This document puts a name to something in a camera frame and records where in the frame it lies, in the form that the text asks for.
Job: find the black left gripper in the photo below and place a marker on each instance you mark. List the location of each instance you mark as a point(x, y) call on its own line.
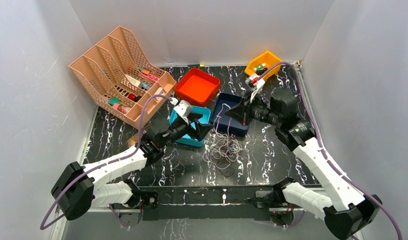
point(193, 125)

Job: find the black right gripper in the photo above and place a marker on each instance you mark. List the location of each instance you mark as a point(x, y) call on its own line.
point(242, 111)

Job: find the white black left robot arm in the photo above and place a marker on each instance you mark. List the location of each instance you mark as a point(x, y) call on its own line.
point(81, 187)

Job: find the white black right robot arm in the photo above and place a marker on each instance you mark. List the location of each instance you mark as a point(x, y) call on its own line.
point(344, 209)

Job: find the cyan square tray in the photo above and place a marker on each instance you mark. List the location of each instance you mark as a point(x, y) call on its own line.
point(205, 119)

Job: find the navy blue square tray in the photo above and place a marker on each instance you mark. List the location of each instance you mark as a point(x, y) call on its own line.
point(225, 123)

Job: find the red square tray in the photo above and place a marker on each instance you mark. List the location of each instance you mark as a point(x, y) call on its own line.
point(197, 87)

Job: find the black tube in bin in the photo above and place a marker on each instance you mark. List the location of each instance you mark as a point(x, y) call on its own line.
point(261, 71)

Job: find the green white tube in bin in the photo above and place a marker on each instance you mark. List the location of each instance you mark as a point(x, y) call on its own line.
point(259, 67)

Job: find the yellow plastic bin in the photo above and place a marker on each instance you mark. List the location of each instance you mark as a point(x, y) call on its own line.
point(266, 57)

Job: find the pink marker in organizer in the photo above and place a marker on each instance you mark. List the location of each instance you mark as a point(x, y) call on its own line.
point(148, 74)

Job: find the red ball in organizer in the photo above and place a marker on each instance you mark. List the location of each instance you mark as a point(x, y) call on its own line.
point(132, 97)

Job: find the white box in organizer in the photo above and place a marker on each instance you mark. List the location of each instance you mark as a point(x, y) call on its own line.
point(134, 81)

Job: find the green pink tape rolls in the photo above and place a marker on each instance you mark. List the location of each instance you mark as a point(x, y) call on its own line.
point(118, 105)

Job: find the peach plastic file organizer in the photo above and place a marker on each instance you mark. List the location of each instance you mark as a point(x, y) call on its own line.
point(101, 71)

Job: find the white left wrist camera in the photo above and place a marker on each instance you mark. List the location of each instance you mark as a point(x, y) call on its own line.
point(183, 109)

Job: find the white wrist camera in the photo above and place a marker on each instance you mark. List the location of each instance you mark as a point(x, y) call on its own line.
point(256, 84)
point(183, 109)

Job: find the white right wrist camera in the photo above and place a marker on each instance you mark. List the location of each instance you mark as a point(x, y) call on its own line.
point(256, 84)

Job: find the aluminium frame rail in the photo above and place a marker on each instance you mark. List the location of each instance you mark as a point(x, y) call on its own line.
point(79, 203)

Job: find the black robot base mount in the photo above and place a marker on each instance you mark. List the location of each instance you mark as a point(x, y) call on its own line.
point(211, 202)

